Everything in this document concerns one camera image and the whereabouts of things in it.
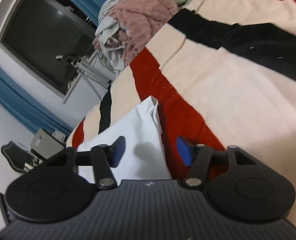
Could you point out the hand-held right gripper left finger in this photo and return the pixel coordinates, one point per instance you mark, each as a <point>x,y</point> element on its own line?
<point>119,152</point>

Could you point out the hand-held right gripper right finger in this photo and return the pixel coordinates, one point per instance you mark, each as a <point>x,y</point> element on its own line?
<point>184,153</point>

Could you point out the white t-shirt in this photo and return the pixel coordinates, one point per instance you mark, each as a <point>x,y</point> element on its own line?
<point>140,135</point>

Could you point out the white black chair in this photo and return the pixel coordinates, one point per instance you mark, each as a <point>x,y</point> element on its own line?
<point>41,140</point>

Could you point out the garment steamer stand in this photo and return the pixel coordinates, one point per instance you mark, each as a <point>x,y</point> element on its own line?
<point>98,76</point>

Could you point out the striped fleece blanket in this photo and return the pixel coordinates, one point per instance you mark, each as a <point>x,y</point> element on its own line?
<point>238,92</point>

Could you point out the grey white garment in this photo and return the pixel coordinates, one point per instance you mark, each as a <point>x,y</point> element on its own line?
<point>108,27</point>

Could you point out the pink fleece garment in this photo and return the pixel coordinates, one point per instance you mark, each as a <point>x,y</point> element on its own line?
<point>143,17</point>

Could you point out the dark window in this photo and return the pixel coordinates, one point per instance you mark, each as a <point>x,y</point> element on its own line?
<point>43,37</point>

